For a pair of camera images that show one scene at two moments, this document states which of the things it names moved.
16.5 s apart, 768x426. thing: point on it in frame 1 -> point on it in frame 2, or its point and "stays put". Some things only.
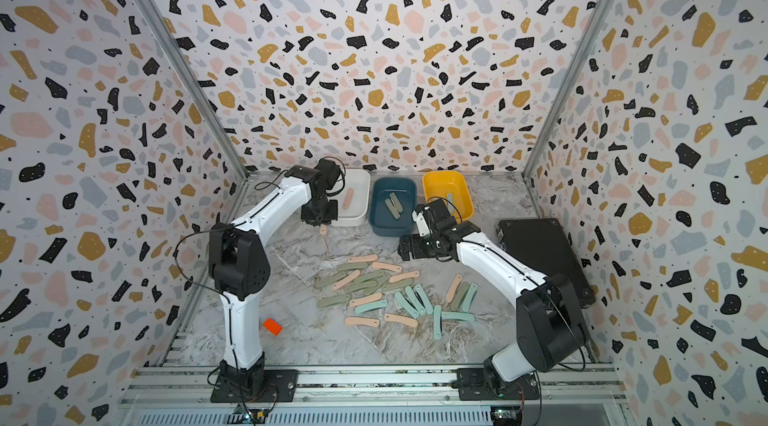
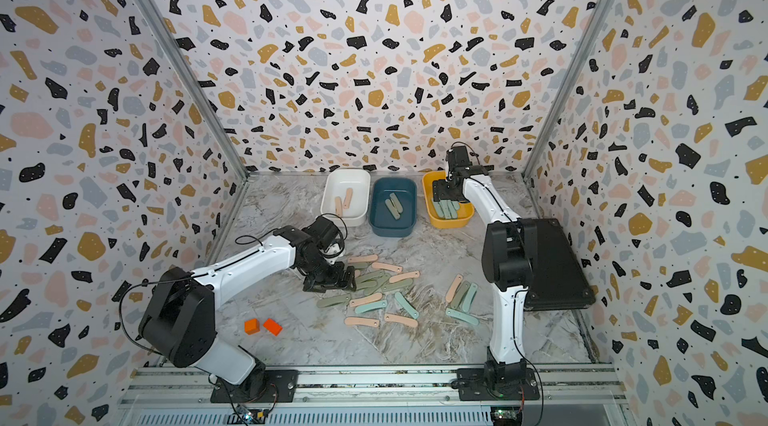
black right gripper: x=414 y=247 -> x=438 y=191
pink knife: x=404 y=276 stays put
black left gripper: x=309 y=217 -> x=337 y=281
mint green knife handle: x=370 y=306 stays put
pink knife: x=348 y=197 stays put
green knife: x=396 y=202 stays put
